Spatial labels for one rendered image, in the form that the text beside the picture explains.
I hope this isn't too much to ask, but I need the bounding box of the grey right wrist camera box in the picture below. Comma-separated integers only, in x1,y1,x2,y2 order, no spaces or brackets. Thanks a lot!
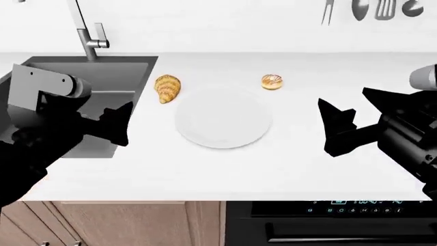
408,64,437,92

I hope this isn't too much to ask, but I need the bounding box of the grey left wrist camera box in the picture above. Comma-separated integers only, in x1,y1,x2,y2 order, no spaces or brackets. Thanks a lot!
7,63,93,113

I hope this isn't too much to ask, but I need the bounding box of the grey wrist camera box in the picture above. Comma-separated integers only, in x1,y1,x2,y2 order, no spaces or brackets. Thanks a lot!
408,64,437,92
7,63,93,113

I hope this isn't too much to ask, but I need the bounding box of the hanging metal slotted spatula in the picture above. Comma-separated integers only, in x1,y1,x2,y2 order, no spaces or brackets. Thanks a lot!
373,0,397,21

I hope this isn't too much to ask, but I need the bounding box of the brown wooden cabinet door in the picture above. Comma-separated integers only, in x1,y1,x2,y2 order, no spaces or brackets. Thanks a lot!
47,201,192,246
0,201,64,246

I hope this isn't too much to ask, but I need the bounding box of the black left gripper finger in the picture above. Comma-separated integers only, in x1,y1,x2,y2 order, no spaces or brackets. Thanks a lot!
78,100,134,148
36,90,91,114

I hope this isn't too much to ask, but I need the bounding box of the hanging metal ladle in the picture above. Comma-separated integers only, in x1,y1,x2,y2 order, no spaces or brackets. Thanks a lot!
401,0,425,18

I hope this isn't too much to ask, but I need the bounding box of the golden brown croissant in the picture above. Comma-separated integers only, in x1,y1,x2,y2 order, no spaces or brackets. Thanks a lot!
154,74,182,105

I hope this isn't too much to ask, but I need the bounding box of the hanging metal spoon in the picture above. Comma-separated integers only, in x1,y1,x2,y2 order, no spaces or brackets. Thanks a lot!
351,0,370,23

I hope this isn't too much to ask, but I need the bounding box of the grey rectangular sink basin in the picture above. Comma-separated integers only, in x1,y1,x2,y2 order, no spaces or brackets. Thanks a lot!
0,55,160,160

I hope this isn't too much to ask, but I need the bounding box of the round glazed bun pastry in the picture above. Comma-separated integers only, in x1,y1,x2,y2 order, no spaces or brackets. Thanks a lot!
261,74,285,91

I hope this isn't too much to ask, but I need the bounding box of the white round plate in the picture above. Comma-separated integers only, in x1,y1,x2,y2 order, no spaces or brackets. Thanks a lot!
174,88,274,150

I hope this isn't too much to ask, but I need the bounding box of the hanging metal meat fork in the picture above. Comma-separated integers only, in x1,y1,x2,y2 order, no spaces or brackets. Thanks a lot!
320,0,338,27

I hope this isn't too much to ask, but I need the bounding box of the grey metal kitchen faucet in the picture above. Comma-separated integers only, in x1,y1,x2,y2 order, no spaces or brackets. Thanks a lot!
66,0,111,62

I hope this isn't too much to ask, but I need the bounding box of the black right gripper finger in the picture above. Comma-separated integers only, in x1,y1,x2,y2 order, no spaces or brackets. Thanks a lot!
318,97,386,158
362,87,425,115

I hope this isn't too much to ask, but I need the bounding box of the black built-in oven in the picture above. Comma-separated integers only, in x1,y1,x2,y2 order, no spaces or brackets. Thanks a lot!
225,200,437,246

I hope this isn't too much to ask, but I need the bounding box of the black oven door handle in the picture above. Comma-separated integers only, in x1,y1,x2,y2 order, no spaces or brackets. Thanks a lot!
264,220,437,242

